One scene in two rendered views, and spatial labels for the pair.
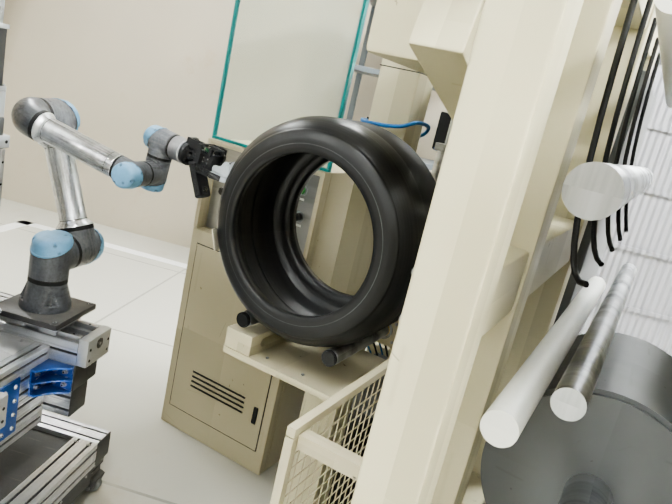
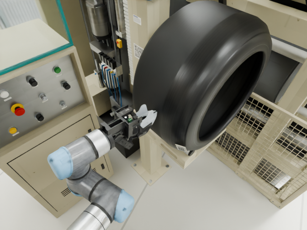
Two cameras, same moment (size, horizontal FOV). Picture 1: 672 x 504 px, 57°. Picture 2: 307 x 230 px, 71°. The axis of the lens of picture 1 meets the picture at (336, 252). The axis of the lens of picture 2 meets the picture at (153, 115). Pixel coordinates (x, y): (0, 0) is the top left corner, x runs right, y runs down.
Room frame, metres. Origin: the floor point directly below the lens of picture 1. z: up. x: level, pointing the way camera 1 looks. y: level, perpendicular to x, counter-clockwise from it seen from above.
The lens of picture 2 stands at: (1.57, 0.78, 1.81)
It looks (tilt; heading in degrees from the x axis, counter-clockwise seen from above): 49 degrees down; 291
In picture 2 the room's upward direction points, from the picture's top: straight up
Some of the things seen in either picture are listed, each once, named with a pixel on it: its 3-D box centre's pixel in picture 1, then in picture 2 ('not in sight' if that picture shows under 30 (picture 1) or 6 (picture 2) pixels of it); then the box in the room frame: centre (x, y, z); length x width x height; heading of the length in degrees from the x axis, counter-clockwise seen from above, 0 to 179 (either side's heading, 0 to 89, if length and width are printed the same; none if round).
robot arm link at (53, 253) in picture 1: (52, 254); not in sight; (1.80, 0.85, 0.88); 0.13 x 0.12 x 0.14; 169
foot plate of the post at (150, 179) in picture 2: not in sight; (151, 165); (1.93, -0.09, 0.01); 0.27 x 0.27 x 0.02; 64
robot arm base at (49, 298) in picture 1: (46, 290); not in sight; (1.79, 0.85, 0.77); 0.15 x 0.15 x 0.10
